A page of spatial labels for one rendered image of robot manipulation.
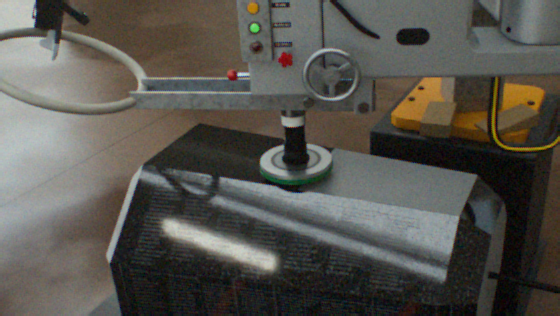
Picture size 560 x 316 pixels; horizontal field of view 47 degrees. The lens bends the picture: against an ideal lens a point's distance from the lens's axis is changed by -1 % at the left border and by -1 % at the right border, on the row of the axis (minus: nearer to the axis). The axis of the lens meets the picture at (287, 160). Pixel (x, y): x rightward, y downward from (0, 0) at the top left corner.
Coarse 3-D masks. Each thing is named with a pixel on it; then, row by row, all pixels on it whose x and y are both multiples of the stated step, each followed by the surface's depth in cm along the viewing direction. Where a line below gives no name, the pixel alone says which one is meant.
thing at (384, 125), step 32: (544, 96) 258; (384, 128) 240; (544, 128) 232; (416, 160) 235; (448, 160) 229; (480, 160) 223; (512, 160) 218; (544, 160) 242; (512, 192) 223; (544, 192) 268; (512, 224) 228; (512, 256) 234; (512, 288) 240
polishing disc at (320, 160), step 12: (264, 156) 195; (276, 156) 195; (312, 156) 194; (324, 156) 193; (264, 168) 189; (276, 168) 188; (288, 168) 188; (300, 168) 187; (312, 168) 187; (324, 168) 187
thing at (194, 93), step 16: (144, 80) 191; (160, 80) 191; (176, 80) 190; (192, 80) 190; (208, 80) 189; (224, 80) 189; (240, 80) 188; (352, 80) 185; (144, 96) 181; (160, 96) 181; (176, 96) 180; (192, 96) 180; (208, 96) 180; (224, 96) 179; (240, 96) 179; (256, 96) 178; (272, 96) 178; (288, 96) 177; (304, 96) 177; (352, 96) 175
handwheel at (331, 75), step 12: (324, 48) 160; (336, 48) 159; (312, 60) 161; (348, 60) 160; (324, 72) 162; (336, 72) 161; (360, 72) 162; (312, 96) 166; (324, 96) 166; (336, 96) 166; (348, 96) 164
